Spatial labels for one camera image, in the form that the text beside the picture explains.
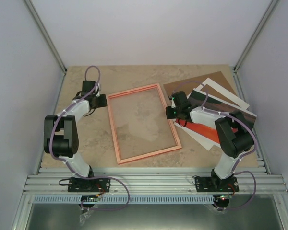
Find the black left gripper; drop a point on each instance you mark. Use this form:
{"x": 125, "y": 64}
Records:
{"x": 103, "y": 102}

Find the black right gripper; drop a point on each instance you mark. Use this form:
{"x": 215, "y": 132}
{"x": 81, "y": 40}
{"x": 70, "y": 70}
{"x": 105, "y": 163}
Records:
{"x": 170, "y": 115}

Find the red wooden picture frame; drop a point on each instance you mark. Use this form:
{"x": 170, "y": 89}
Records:
{"x": 156, "y": 86}

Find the red sunset photo print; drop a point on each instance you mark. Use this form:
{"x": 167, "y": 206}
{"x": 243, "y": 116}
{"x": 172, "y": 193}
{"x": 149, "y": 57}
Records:
{"x": 204, "y": 124}

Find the white photo mat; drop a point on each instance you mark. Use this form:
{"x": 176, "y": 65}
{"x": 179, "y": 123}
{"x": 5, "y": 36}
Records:
{"x": 223, "y": 91}

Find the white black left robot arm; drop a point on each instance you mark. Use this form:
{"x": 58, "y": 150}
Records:
{"x": 61, "y": 138}

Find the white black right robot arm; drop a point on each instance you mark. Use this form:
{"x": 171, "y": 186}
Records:
{"x": 230, "y": 128}

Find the brown cardboard backing board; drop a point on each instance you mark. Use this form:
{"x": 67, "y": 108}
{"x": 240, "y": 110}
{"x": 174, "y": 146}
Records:
{"x": 217, "y": 77}

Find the clear plastic bag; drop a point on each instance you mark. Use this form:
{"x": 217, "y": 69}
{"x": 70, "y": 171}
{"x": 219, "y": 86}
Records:
{"x": 85, "y": 215}

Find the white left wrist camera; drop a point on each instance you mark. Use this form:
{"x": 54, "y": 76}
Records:
{"x": 100, "y": 87}

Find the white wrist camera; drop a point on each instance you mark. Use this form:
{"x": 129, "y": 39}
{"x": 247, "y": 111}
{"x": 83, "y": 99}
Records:
{"x": 100, "y": 87}
{"x": 171, "y": 98}

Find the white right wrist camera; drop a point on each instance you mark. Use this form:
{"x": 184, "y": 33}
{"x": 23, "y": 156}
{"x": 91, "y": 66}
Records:
{"x": 171, "y": 98}

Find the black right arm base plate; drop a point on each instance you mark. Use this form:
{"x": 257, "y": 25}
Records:
{"x": 206, "y": 185}

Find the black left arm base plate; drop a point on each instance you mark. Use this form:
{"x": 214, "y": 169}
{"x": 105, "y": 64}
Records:
{"x": 82, "y": 185}

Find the aluminium rail platform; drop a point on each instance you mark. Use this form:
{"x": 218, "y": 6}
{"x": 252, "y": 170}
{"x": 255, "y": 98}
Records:
{"x": 156, "y": 180}

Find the grey slotted cable duct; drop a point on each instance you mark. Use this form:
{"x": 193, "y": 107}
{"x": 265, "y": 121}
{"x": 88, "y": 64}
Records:
{"x": 123, "y": 199}

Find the aluminium corner post left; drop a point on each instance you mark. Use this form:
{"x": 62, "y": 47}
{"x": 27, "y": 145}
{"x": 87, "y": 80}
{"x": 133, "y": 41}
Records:
{"x": 40, "y": 25}

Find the aluminium corner post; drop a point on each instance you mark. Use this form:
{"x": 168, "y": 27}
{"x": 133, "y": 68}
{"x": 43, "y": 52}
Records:
{"x": 258, "y": 30}
{"x": 40, "y": 25}

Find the aluminium corner post right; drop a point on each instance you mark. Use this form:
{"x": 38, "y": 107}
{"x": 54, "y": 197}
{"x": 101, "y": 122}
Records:
{"x": 258, "y": 30}

